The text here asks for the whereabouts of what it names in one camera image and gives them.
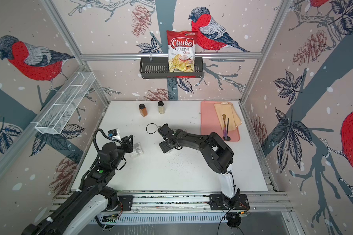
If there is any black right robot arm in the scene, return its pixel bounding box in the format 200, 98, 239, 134
157, 124, 236, 199

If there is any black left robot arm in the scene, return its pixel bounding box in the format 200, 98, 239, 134
22, 128, 133, 235

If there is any left white jewelry box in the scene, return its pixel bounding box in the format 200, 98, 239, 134
130, 143, 143, 158

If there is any orange spice jar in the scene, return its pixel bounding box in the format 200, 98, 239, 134
139, 103, 148, 117

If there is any pale spice jar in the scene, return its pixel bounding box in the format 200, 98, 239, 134
157, 101, 165, 114

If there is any pink plastic tray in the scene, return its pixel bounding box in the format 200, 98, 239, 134
201, 101, 240, 142

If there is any iridescent purple spoon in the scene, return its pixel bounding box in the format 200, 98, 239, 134
222, 114, 227, 140

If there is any black spoon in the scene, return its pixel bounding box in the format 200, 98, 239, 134
223, 118, 231, 141

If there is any beige folded cloth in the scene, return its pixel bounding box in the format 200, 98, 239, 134
214, 102, 242, 131

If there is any Chuba cassava chips bag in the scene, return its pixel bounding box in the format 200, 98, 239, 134
166, 31, 197, 72

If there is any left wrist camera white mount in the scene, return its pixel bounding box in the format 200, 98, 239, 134
108, 129, 121, 142

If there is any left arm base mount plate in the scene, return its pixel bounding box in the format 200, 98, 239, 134
113, 195, 134, 212

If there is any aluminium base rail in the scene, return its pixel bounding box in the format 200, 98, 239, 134
48, 190, 293, 215

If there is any white wire mesh shelf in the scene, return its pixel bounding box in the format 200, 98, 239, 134
35, 71, 96, 134

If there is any black wire wall basket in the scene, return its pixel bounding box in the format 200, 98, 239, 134
140, 57, 204, 79

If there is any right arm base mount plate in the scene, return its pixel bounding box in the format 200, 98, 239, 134
207, 194, 250, 211

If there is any horizontal aluminium frame bar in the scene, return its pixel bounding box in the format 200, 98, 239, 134
80, 52, 264, 62

